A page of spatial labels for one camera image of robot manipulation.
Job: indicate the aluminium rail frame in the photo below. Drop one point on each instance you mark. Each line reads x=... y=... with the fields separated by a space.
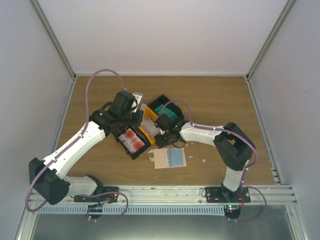
x=195 y=195

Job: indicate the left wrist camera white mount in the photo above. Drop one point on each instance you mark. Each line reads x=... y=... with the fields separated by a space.
x=137 y=102

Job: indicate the aluminium corner post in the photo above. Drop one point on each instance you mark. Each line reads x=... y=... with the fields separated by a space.
x=53 y=38
x=287 y=8

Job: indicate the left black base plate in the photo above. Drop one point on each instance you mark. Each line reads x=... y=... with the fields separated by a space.
x=109 y=195

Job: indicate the black bin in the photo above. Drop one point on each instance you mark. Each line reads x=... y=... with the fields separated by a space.
x=163 y=99
x=143 y=136

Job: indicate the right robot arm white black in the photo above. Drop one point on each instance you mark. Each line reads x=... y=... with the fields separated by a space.
x=233 y=146

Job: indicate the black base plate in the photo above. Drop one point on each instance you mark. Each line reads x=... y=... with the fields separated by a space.
x=220 y=194
x=109 y=195

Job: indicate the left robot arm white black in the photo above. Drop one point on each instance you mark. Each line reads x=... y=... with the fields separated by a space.
x=49 y=175

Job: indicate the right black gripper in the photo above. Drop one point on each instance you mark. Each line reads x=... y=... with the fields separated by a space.
x=160 y=143

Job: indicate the left aluminium corner post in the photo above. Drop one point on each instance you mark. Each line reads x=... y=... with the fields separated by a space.
x=53 y=38

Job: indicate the red white cards stack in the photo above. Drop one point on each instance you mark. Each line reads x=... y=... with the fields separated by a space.
x=131 y=141

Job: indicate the orange bin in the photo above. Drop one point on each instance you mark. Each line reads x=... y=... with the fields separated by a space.
x=150 y=125

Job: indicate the teal cards stack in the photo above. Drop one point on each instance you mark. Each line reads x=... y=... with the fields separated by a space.
x=170 y=113

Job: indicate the white pink cards stack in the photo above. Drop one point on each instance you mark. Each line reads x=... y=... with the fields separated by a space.
x=150 y=126

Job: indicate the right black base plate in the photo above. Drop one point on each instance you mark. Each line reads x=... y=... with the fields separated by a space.
x=220 y=194

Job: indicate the right aluminium corner post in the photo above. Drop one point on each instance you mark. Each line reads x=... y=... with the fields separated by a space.
x=287 y=8

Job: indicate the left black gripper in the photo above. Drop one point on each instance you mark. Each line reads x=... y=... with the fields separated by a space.
x=137 y=121

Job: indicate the grey slotted cable duct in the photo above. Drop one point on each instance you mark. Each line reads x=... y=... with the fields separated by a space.
x=136 y=210

